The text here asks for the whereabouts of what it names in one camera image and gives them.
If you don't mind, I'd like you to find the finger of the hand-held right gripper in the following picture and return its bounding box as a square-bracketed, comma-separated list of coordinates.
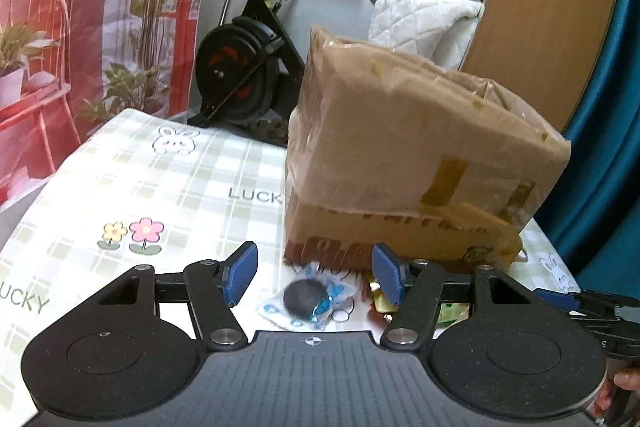
[532, 288, 625, 324]

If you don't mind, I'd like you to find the clear blue packet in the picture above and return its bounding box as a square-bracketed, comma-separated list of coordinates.
[255, 262, 358, 333]

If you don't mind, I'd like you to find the person's right hand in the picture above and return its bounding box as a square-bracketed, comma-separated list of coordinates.
[594, 368, 640, 414]

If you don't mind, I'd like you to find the white quilted blanket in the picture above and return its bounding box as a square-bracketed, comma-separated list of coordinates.
[369, 0, 486, 70]

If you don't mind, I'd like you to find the red printed backdrop cloth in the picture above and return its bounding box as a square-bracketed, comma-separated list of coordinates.
[0, 0, 216, 212]

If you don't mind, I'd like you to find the cardboard box with plastic liner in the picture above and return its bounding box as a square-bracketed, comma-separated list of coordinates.
[282, 25, 572, 273]

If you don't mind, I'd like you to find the teal curtain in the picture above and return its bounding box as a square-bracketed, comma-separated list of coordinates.
[540, 0, 640, 278]

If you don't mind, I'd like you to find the black exercise bike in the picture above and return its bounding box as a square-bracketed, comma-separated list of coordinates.
[194, 0, 366, 142]

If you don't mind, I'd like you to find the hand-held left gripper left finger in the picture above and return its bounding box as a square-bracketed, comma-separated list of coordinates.
[97, 241, 260, 353]

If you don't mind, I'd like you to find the gold snack packet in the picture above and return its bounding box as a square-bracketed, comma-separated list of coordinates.
[364, 274, 402, 324]

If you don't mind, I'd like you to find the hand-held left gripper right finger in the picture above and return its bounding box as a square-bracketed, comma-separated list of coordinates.
[372, 243, 535, 351]

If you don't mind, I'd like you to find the checked cartoon tablecloth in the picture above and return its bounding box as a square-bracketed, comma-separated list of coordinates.
[0, 108, 583, 427]

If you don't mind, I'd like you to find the wooden panel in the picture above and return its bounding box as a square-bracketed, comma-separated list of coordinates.
[460, 0, 628, 132]

